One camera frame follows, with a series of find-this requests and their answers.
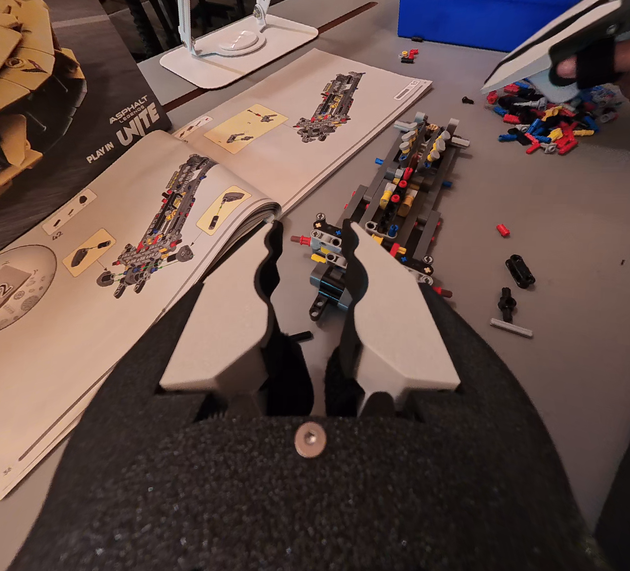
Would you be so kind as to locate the white document stand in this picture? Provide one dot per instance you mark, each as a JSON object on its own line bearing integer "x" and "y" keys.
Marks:
{"x": 221, "y": 64}

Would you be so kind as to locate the person's right hand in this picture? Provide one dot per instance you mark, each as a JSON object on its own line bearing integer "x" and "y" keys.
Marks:
{"x": 624, "y": 69}

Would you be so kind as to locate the lego set box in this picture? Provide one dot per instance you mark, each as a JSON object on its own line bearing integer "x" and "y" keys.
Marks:
{"x": 74, "y": 88}

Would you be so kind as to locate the pile of small lego pieces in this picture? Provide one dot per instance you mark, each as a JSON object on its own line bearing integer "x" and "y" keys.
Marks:
{"x": 551, "y": 128}

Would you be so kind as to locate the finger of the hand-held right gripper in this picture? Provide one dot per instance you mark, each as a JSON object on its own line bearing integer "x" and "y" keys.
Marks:
{"x": 521, "y": 69}
{"x": 581, "y": 10}

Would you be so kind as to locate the grey lego car chassis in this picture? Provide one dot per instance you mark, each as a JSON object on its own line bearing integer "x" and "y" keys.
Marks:
{"x": 393, "y": 187}

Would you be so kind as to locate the black flanged lego pin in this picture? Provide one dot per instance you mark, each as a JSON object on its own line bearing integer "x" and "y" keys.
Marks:
{"x": 507, "y": 302}

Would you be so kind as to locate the black lego connector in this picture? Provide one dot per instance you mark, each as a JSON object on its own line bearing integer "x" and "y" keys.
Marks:
{"x": 520, "y": 270}

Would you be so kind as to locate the thin black lego axle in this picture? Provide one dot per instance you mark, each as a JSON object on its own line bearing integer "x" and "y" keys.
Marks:
{"x": 301, "y": 335}

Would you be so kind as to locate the lego instruction booklet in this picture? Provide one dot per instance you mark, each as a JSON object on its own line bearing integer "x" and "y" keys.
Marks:
{"x": 98, "y": 334}

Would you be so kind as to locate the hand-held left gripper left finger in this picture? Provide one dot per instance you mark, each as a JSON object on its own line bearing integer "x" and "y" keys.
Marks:
{"x": 216, "y": 334}

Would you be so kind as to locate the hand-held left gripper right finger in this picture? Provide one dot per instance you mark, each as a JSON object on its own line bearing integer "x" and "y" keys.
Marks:
{"x": 403, "y": 334}

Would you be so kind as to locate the grey lego axle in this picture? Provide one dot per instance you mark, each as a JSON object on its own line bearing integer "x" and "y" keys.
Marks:
{"x": 512, "y": 328}

